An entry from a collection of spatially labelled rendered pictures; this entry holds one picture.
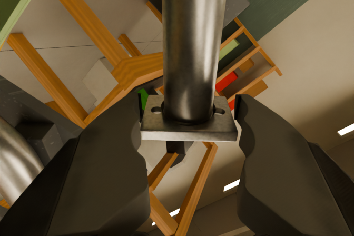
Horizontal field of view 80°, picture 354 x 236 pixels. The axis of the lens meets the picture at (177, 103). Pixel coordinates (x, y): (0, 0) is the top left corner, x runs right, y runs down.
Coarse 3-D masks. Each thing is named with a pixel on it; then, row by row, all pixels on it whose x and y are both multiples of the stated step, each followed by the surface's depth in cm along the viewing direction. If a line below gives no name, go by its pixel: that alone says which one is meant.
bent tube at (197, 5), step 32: (192, 0) 9; (224, 0) 9; (192, 32) 9; (192, 64) 10; (160, 96) 15; (192, 96) 11; (224, 96) 15; (160, 128) 12; (192, 128) 12; (224, 128) 12
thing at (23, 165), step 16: (0, 128) 13; (0, 144) 13; (16, 144) 14; (0, 160) 13; (16, 160) 14; (32, 160) 15; (0, 176) 14; (16, 176) 14; (32, 176) 15; (0, 192) 15; (16, 192) 15
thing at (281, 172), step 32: (256, 128) 9; (288, 128) 9; (256, 160) 8; (288, 160) 8; (256, 192) 6; (288, 192) 6; (320, 192) 7; (256, 224) 7; (288, 224) 6; (320, 224) 6
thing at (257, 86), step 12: (240, 24) 486; (252, 36) 528; (228, 48) 515; (240, 60) 504; (228, 72) 522; (216, 84) 549; (228, 84) 540; (252, 84) 510; (264, 84) 514; (252, 96) 529
